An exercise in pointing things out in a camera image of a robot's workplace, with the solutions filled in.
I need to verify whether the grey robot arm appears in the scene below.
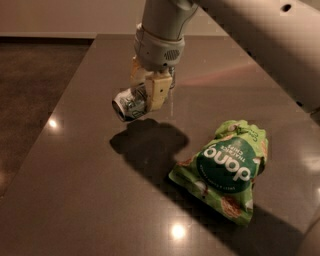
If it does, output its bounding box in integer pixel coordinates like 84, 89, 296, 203
133, 0, 320, 114

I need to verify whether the tall silver standing can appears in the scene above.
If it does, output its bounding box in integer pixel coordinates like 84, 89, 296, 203
169, 66, 175, 89

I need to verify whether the green dang chips bag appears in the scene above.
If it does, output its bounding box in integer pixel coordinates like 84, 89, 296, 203
169, 120, 268, 226

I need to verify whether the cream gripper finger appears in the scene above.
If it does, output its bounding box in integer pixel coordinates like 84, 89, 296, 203
130, 57, 146, 86
145, 72, 172, 111

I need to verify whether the silver green 7up can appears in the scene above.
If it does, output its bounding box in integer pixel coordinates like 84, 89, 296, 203
112, 85, 147, 122

